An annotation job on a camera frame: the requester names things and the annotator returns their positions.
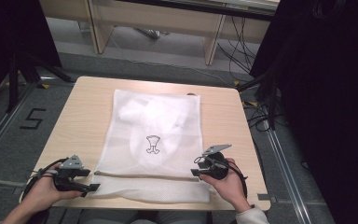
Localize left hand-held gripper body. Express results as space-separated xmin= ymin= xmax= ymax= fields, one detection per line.
xmin=53 ymin=154 xmax=87 ymax=192

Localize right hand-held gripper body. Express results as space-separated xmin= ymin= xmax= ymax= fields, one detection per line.
xmin=198 ymin=143 xmax=233 ymax=181

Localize white mesh laundry bag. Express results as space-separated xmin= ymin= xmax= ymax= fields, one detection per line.
xmin=88 ymin=89 xmax=212 ymax=204

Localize person's right hand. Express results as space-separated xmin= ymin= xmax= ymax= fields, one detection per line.
xmin=200 ymin=158 xmax=252 ymax=215

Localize person's left hand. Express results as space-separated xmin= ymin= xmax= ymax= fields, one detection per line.
xmin=21 ymin=171 xmax=84 ymax=216

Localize person's legs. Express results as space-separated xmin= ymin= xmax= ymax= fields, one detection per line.
xmin=76 ymin=208 xmax=213 ymax=224

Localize white garment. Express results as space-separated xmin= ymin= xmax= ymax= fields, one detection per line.
xmin=117 ymin=96 xmax=194 ymax=170

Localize black stand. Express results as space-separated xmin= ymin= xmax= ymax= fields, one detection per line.
xmin=237 ymin=69 xmax=291 ymax=132
xmin=6 ymin=50 xmax=76 ymax=114

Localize black curtain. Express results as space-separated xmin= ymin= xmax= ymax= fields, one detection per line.
xmin=250 ymin=0 xmax=358 ymax=224
xmin=0 ymin=0 xmax=62 ymax=106

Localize grey power strip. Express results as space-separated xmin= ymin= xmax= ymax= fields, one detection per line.
xmin=134 ymin=27 xmax=171 ymax=40

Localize light wooden desk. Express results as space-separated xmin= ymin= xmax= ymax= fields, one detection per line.
xmin=38 ymin=0 xmax=282 ymax=66

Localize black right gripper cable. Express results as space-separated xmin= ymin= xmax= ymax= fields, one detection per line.
xmin=227 ymin=161 xmax=249 ymax=199

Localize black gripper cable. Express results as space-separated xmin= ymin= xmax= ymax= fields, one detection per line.
xmin=227 ymin=161 xmax=249 ymax=199
xmin=21 ymin=158 xmax=69 ymax=203

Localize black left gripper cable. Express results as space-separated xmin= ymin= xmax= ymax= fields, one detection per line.
xmin=21 ymin=158 xmax=69 ymax=203

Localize black floor cables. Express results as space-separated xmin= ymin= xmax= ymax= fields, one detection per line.
xmin=241 ymin=99 xmax=290 ymax=133

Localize metal floor rail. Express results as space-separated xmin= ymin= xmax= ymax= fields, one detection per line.
xmin=0 ymin=83 xmax=39 ymax=170
xmin=261 ymin=119 xmax=313 ymax=224

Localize hanging black cables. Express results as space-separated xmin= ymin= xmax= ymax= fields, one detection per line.
xmin=216 ymin=15 xmax=263 ymax=82

